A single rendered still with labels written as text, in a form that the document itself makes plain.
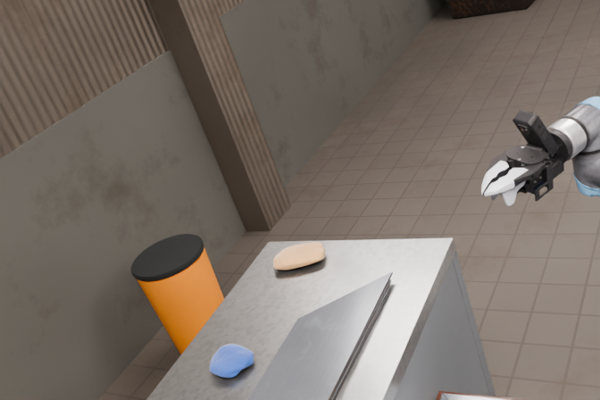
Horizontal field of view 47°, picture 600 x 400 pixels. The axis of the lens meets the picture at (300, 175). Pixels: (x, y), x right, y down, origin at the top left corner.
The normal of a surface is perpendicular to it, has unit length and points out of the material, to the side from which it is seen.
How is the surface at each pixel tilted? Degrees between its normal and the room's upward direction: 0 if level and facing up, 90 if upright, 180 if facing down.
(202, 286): 93
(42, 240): 90
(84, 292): 90
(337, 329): 0
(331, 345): 0
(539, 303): 0
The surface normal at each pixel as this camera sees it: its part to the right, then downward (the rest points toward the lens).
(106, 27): 0.84, -0.05
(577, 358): -0.31, -0.86
